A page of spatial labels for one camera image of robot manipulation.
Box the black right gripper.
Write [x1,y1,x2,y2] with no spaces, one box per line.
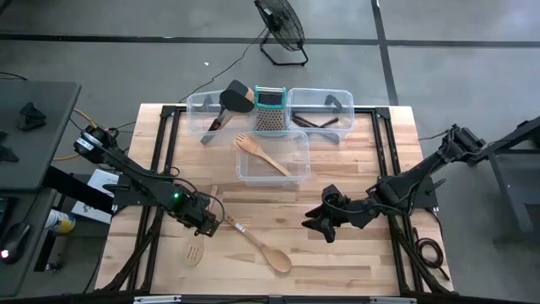
[301,185,381,244]

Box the large wooden spoon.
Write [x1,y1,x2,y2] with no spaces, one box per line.
[223,214,293,274]

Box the wooden spork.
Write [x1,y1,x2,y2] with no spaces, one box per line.
[232,133,293,177]

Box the long dark kitchen knife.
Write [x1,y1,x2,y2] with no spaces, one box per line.
[292,112,342,145]

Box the black spatula with metal neck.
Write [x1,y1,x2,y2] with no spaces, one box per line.
[200,79,254,146]

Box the wooden slotted spatula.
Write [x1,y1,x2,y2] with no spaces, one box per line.
[183,184,219,268]

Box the clear plastic bin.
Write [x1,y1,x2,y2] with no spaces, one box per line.
[235,129,312,187]
[185,89,258,137]
[286,87,356,141]

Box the white paper sheet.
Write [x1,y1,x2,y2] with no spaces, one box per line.
[70,168,122,225]

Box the teal metal box grater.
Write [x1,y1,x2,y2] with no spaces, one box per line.
[251,85,289,138]

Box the small black curved piece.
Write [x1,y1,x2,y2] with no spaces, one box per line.
[324,94,344,111]

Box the yellow and white can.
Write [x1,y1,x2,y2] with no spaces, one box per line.
[44,209,77,235]

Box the grey side table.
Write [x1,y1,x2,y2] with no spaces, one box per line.
[0,79,83,193]

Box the grey desk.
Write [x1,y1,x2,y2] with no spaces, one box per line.
[0,187,58,299]

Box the black computer mouse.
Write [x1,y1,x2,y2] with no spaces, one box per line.
[0,221,33,266]

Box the small black object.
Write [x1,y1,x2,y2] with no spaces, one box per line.
[0,130,20,164]
[16,100,47,132]

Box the dark metal stand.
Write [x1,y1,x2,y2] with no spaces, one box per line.
[487,116,540,246]

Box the black floor fan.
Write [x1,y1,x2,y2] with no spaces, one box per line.
[253,0,310,68]

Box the silver bracket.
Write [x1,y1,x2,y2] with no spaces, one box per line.
[370,296,418,304]
[133,295,182,304]

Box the black aluminium rig frame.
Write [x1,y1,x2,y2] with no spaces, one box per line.
[94,104,455,296]

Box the coiled black cable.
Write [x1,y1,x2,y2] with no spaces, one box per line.
[411,227,451,283]

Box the black fan cable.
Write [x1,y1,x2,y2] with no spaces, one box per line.
[179,27,269,105]

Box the yellow cable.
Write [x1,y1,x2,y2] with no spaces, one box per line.
[53,108,102,162]

